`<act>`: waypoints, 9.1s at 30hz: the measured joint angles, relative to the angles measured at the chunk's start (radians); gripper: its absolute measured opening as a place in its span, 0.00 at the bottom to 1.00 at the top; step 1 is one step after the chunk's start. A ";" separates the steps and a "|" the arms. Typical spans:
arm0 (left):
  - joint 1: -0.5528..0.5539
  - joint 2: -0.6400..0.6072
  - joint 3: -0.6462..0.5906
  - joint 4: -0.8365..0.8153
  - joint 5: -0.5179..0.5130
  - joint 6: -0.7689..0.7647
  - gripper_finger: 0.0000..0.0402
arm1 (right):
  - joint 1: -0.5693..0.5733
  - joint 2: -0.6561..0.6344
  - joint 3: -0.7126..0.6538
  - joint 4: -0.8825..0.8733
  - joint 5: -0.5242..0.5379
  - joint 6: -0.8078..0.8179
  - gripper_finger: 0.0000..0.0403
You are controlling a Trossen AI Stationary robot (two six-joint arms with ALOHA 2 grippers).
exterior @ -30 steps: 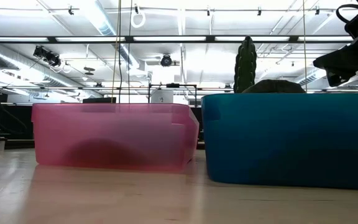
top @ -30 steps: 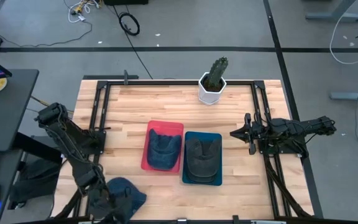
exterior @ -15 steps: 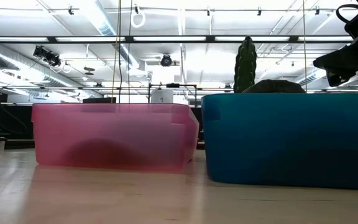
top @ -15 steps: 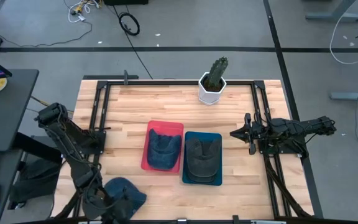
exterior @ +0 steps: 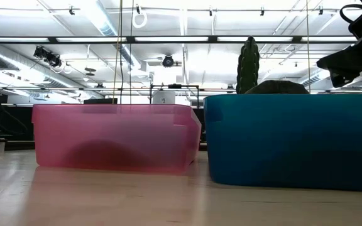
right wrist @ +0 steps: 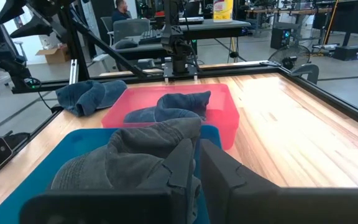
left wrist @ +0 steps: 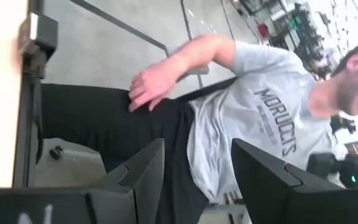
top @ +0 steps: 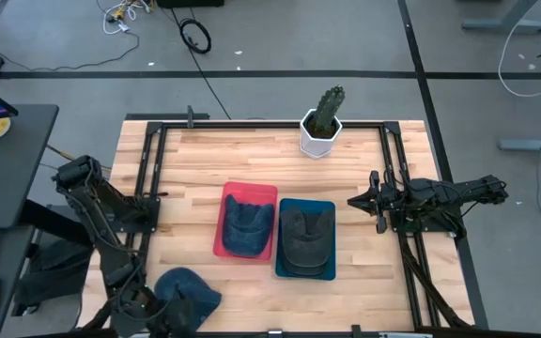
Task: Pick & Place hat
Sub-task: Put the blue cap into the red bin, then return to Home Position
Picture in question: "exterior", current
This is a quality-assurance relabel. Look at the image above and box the grey denim cap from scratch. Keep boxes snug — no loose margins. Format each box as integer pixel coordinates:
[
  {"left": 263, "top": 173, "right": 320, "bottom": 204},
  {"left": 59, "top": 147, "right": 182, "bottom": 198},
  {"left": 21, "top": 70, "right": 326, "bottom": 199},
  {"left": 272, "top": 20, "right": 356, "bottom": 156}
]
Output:
[{"left": 244, "top": 79, "right": 310, "bottom": 95}]

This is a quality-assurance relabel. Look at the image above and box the blue plastic bin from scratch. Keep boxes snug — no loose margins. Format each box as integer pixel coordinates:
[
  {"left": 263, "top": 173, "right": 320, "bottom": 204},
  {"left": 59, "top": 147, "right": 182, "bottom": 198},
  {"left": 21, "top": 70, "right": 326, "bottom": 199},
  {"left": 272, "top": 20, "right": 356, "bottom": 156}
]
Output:
[{"left": 203, "top": 94, "right": 362, "bottom": 193}]

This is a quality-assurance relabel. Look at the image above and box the green cactus plant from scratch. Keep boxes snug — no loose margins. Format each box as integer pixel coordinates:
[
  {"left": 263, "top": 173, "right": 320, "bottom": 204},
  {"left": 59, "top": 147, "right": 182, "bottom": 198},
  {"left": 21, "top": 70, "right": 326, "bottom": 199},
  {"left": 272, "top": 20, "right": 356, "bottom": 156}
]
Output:
[{"left": 236, "top": 35, "right": 261, "bottom": 95}]

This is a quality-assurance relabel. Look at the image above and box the long ceiling light bar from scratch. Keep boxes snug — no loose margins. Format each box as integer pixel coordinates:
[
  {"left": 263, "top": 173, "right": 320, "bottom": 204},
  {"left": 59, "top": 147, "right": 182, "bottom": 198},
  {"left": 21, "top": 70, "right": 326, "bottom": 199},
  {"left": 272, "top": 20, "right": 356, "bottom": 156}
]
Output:
[{"left": 0, "top": 35, "right": 358, "bottom": 44}]

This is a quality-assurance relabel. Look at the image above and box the round black ceiling device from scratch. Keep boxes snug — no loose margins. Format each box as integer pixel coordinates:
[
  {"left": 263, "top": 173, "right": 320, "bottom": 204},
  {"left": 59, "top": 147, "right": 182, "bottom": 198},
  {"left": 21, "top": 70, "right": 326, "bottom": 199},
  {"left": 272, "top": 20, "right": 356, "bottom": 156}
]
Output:
[{"left": 162, "top": 54, "right": 175, "bottom": 68}]

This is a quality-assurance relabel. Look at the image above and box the white box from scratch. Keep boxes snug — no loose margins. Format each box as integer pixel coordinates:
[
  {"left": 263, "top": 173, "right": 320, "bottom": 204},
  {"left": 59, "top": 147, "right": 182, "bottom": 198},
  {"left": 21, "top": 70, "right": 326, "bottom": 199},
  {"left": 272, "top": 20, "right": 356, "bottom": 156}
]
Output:
[{"left": 151, "top": 90, "right": 176, "bottom": 105}]

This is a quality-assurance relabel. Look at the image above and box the pink translucent plastic bin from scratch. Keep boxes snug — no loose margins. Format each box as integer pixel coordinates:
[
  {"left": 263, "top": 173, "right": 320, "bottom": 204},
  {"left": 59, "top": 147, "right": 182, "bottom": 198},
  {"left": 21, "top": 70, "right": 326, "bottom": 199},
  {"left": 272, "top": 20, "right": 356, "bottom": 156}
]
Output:
[{"left": 31, "top": 104, "right": 202, "bottom": 174}]

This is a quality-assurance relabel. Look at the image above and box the black computer monitor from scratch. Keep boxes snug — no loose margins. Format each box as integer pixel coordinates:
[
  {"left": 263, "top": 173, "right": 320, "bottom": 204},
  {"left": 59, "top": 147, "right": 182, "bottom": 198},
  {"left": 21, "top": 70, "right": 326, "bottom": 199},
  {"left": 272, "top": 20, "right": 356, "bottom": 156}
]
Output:
[{"left": 82, "top": 97, "right": 118, "bottom": 105}]

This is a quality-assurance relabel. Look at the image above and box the silver ceiling air duct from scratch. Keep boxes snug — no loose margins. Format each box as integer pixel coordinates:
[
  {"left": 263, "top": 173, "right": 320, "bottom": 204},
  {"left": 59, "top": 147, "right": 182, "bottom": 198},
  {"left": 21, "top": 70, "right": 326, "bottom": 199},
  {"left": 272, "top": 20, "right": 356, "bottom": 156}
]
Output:
[
  {"left": 297, "top": 68, "right": 331, "bottom": 89},
  {"left": 91, "top": 0, "right": 149, "bottom": 75}
]

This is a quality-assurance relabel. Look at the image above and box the thin hanging cord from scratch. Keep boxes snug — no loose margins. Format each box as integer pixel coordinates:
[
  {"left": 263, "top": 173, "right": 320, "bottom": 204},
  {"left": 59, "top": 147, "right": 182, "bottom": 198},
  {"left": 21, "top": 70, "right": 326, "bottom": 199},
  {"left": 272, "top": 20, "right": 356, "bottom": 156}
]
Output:
[{"left": 305, "top": 0, "right": 312, "bottom": 94}]

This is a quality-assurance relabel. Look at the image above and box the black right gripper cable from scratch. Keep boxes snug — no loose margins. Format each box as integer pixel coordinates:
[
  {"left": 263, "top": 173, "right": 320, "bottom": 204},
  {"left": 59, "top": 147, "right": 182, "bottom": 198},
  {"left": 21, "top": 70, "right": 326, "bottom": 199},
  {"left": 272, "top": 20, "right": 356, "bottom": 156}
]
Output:
[{"left": 339, "top": 0, "right": 362, "bottom": 25}]

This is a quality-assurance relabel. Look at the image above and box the black metal frame rig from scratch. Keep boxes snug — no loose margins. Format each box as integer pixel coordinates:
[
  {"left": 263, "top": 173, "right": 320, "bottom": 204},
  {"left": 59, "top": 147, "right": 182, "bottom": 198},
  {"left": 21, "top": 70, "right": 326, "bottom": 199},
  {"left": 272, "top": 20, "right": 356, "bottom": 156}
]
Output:
[{"left": 149, "top": 83, "right": 200, "bottom": 107}]

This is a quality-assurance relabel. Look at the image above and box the black hanging cable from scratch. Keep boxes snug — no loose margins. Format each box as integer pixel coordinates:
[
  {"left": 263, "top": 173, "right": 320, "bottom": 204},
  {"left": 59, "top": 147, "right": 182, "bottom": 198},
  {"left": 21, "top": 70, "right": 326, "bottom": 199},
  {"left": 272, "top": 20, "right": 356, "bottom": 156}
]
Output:
[{"left": 128, "top": 0, "right": 134, "bottom": 105}]

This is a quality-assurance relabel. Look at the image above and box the white looped hanging cable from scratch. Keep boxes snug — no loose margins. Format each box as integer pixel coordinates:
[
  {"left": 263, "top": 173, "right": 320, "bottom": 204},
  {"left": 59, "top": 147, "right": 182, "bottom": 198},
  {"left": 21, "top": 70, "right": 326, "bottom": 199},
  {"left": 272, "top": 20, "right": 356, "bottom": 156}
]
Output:
[{"left": 132, "top": 3, "right": 148, "bottom": 29}]

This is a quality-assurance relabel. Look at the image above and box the yellow hanging cord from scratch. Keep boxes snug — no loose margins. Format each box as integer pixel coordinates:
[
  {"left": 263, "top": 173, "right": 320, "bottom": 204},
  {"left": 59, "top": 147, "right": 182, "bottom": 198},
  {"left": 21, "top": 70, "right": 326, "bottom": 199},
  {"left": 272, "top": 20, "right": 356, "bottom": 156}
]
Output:
[{"left": 111, "top": 0, "right": 124, "bottom": 105}]

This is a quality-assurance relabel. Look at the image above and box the black ceiling-mounted camera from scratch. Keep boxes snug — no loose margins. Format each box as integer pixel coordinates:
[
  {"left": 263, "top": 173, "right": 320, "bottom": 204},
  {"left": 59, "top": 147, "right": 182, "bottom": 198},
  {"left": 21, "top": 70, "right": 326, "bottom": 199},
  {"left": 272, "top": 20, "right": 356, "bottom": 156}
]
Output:
[{"left": 33, "top": 46, "right": 63, "bottom": 68}]

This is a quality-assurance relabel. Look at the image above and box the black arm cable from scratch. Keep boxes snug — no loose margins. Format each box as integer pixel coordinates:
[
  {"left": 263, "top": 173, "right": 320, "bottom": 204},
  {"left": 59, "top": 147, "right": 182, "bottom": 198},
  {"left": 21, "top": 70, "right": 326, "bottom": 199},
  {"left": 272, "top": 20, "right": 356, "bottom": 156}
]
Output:
[{"left": 0, "top": 80, "right": 28, "bottom": 134}]

